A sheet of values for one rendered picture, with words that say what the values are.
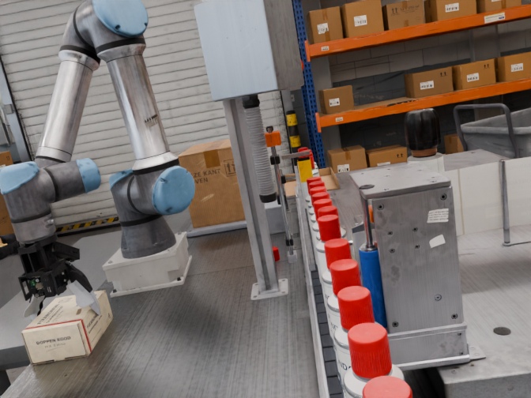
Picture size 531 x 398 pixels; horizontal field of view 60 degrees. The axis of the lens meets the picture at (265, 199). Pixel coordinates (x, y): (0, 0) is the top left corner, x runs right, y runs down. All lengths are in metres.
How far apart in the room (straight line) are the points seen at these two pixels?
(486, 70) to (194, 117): 3.14
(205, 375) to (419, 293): 0.41
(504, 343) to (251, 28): 0.66
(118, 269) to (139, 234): 0.11
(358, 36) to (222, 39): 3.94
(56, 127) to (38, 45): 4.73
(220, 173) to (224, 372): 0.91
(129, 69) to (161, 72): 4.36
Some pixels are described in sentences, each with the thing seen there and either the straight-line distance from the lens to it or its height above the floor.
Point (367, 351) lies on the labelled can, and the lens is 0.40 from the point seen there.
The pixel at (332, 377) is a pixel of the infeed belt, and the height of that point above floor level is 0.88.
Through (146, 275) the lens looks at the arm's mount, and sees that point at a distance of 1.28.
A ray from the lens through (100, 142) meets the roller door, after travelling 5.71.
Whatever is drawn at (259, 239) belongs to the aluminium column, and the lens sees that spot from 1.07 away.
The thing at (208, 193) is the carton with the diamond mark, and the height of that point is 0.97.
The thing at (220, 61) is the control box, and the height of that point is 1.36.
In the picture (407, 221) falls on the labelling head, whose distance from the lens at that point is 0.62.
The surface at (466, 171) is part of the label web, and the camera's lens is 1.04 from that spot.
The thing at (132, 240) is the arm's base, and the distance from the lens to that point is 1.28.
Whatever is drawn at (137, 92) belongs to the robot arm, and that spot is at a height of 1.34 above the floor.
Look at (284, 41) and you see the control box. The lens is 0.90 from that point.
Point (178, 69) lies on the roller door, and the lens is 5.47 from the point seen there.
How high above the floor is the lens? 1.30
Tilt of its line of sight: 13 degrees down
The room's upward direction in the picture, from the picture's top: 11 degrees counter-clockwise
